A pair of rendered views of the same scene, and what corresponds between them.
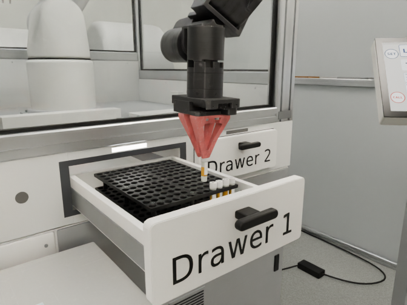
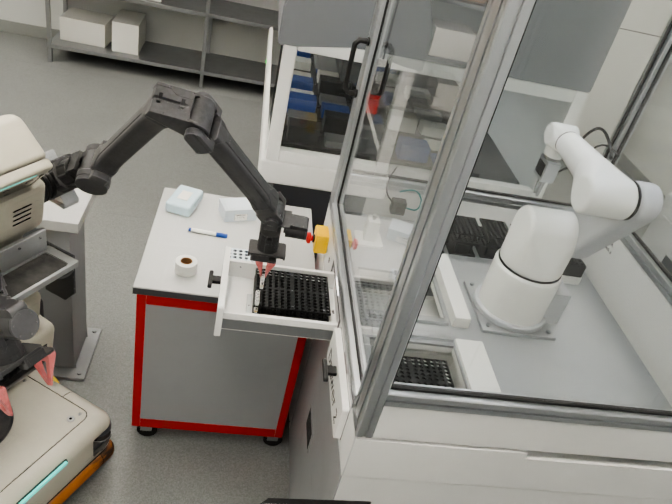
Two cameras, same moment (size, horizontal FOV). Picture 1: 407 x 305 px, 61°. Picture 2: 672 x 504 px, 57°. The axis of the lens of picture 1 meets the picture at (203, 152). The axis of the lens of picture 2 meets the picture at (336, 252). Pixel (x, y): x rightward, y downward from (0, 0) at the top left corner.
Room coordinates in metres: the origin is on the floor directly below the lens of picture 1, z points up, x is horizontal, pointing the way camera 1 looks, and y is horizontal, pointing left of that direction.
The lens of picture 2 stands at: (1.34, -1.18, 2.04)
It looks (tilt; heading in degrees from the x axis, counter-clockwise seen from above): 34 degrees down; 116
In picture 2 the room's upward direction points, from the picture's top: 14 degrees clockwise
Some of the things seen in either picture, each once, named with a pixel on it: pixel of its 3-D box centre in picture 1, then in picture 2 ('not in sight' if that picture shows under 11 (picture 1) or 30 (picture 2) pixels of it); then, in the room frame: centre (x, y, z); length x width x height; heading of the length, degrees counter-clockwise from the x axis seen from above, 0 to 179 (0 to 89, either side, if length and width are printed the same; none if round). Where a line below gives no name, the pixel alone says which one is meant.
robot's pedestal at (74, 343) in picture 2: not in sight; (52, 281); (-0.38, -0.03, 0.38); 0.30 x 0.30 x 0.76; 38
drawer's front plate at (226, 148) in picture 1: (238, 154); (337, 380); (0.90, -0.10, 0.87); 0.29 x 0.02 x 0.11; 128
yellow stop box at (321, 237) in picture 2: not in sight; (319, 239); (0.49, 0.40, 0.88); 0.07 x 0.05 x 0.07; 128
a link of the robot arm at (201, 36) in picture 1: (203, 44); (273, 224); (0.56, 0.00, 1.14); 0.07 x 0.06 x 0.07; 34
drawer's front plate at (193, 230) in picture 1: (236, 230); (222, 289); (0.45, -0.05, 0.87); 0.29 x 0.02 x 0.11; 128
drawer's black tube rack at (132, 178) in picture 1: (162, 194); (290, 298); (0.61, 0.08, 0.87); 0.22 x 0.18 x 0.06; 38
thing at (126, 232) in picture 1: (160, 195); (293, 300); (0.62, 0.08, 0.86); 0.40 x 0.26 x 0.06; 38
